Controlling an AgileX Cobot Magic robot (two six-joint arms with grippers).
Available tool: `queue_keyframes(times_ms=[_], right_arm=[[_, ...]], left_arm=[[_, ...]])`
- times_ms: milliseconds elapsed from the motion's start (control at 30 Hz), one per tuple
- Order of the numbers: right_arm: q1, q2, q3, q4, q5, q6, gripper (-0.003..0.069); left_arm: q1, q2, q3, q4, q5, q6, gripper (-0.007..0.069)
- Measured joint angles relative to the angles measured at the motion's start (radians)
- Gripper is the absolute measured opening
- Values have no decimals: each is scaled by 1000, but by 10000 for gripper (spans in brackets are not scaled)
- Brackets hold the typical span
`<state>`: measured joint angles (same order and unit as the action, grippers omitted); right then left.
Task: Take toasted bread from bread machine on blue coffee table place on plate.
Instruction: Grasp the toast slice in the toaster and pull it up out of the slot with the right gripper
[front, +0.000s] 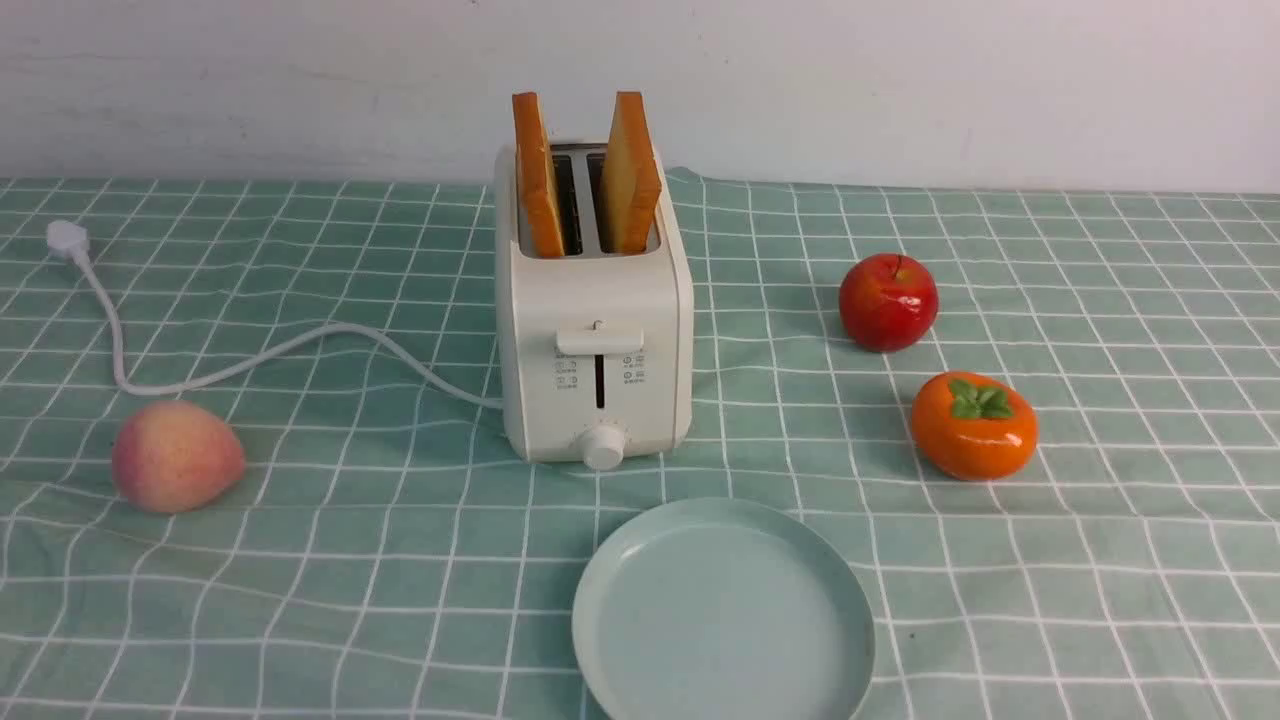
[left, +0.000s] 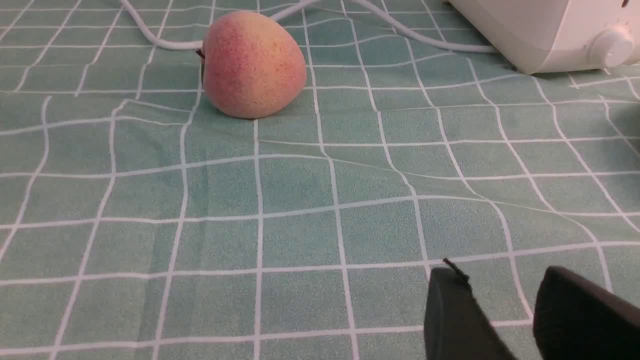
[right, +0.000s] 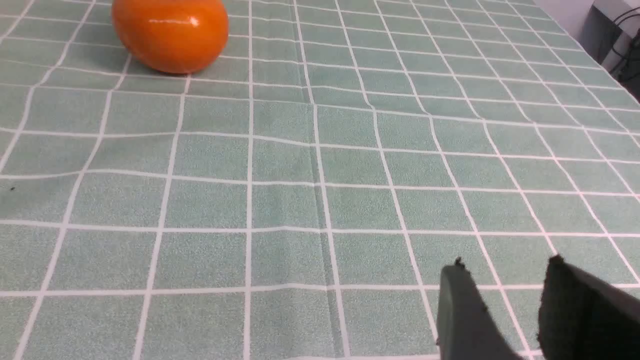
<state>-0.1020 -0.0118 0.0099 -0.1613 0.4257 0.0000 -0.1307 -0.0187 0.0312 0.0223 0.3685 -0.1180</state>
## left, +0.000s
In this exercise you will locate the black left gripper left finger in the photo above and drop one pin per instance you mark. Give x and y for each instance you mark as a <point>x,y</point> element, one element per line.
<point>454,325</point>

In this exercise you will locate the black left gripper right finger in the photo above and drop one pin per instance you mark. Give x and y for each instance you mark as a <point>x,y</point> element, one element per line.
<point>576,319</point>

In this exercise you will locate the white two-slot toaster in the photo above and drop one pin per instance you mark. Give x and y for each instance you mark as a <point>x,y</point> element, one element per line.
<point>554,36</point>

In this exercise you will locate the pink yellow peach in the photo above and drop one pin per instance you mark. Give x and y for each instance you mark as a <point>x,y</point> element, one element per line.
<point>251,66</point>

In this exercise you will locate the green checkered tablecloth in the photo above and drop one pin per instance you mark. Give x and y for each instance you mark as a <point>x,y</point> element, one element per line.
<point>139,223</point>

